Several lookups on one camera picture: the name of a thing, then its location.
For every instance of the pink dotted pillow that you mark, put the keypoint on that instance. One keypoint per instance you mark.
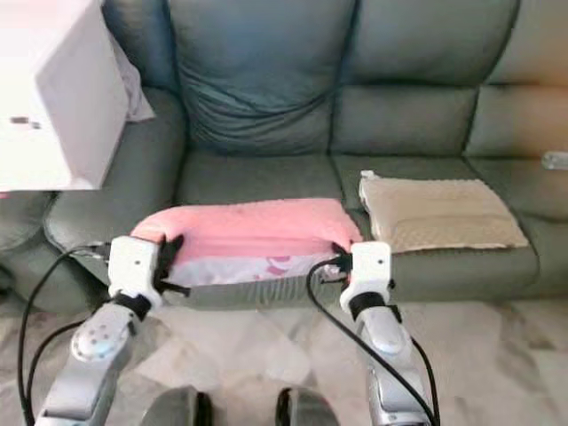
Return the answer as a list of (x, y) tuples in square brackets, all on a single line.
[(257, 229)]

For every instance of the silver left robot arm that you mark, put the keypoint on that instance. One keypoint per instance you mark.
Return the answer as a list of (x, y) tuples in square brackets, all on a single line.
[(93, 351)]

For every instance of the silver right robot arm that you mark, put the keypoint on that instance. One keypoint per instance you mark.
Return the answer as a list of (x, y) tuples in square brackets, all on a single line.
[(390, 355)]

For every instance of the grey green leather sofa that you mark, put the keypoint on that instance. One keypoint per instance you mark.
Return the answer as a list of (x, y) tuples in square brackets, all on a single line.
[(266, 80)]

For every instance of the beige cushion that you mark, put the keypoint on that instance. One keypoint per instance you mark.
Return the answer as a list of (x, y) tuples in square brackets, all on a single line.
[(439, 213)]

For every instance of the grey left robot leg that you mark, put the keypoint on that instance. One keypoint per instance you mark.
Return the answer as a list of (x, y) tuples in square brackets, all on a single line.
[(177, 406)]

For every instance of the grey robot leg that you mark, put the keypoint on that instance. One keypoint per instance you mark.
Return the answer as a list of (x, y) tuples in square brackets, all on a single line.
[(306, 406), (177, 406)]

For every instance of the grey right robot leg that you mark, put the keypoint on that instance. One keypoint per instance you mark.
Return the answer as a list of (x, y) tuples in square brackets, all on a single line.
[(306, 406)]

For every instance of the white cloth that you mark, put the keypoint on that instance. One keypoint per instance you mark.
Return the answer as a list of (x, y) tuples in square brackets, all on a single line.
[(139, 93)]

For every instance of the white box appliance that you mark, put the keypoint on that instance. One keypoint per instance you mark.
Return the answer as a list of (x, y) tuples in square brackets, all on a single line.
[(53, 98)]

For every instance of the clear plastic bottle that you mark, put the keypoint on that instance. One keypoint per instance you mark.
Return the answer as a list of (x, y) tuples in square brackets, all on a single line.
[(556, 160)]

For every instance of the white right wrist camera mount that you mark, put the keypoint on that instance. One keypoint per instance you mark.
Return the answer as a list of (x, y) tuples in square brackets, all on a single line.
[(368, 266)]

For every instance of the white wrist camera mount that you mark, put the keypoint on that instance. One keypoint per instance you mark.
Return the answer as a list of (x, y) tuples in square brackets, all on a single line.
[(368, 266), (133, 262)]

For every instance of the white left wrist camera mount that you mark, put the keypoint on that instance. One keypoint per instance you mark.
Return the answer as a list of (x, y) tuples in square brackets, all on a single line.
[(133, 262)]

